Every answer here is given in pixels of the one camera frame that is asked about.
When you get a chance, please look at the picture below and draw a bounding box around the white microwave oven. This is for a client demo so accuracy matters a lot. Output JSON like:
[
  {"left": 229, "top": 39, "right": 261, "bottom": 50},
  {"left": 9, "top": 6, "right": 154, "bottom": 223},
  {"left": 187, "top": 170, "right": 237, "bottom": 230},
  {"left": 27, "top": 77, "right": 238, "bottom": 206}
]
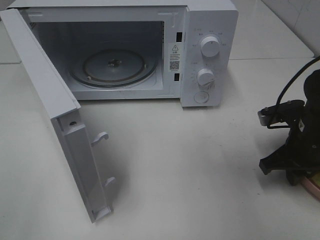
[{"left": 5, "top": 0, "right": 239, "bottom": 107}]

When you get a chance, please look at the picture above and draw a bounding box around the pink round plate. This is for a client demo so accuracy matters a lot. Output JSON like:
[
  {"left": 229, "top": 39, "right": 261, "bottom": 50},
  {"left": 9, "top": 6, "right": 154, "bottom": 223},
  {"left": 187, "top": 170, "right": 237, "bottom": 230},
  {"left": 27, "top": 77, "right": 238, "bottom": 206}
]
[{"left": 301, "top": 177, "right": 320, "bottom": 201}]

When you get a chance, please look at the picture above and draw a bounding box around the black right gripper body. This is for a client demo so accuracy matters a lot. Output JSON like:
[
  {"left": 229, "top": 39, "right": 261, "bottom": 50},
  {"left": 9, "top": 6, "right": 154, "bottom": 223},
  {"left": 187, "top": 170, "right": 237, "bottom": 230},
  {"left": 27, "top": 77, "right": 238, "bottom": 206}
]
[{"left": 285, "top": 119, "right": 320, "bottom": 175}]

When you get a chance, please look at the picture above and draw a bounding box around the white bread sandwich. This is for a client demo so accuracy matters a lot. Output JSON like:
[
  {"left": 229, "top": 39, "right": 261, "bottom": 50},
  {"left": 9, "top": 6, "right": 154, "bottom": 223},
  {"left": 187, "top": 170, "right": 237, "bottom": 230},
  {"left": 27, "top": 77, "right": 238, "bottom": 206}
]
[{"left": 309, "top": 173, "right": 320, "bottom": 189}]

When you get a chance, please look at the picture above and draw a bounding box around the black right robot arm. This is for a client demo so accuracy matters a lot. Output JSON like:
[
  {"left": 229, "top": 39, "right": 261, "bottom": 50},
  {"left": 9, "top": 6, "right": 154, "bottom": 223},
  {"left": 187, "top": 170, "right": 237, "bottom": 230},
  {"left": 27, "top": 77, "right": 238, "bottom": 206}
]
[{"left": 258, "top": 70, "right": 320, "bottom": 186}]

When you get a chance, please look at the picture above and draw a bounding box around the white microwave door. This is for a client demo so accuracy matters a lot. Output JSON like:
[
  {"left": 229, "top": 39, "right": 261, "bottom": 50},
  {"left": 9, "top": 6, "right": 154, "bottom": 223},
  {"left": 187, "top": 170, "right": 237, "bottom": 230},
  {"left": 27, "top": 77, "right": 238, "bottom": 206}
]
[{"left": 0, "top": 8, "right": 115, "bottom": 223}]

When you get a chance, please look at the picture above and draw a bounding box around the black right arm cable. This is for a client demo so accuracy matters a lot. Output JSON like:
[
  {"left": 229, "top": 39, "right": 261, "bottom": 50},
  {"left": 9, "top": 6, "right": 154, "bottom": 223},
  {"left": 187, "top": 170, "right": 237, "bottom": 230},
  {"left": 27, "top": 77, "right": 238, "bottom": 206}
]
[{"left": 264, "top": 56, "right": 320, "bottom": 130}]

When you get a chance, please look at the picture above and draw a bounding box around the round white door button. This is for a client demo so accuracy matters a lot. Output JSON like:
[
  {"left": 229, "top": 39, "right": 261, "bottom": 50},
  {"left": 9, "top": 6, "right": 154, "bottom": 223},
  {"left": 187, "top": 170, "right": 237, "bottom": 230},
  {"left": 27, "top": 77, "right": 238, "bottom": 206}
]
[{"left": 194, "top": 91, "right": 209, "bottom": 104}]

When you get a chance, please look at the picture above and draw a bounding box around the white upper microwave knob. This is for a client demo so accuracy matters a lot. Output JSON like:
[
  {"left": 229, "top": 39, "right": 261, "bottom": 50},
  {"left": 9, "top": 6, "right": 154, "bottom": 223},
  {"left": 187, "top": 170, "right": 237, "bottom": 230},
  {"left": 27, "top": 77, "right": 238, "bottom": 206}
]
[{"left": 200, "top": 35, "right": 221, "bottom": 58}]

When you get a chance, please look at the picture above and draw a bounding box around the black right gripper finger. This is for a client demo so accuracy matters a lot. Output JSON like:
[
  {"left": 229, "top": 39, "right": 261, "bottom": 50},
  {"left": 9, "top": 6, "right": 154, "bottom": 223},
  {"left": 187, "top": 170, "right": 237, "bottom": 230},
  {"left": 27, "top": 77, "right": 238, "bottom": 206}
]
[
  {"left": 286, "top": 170, "right": 304, "bottom": 186},
  {"left": 259, "top": 147, "right": 297, "bottom": 175}
]

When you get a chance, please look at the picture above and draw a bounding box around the glass microwave turntable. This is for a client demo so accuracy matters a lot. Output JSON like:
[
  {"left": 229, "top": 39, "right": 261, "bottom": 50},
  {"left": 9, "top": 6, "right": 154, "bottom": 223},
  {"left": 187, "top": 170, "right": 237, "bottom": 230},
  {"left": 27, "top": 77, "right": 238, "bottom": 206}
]
[{"left": 70, "top": 48, "right": 158, "bottom": 88}]

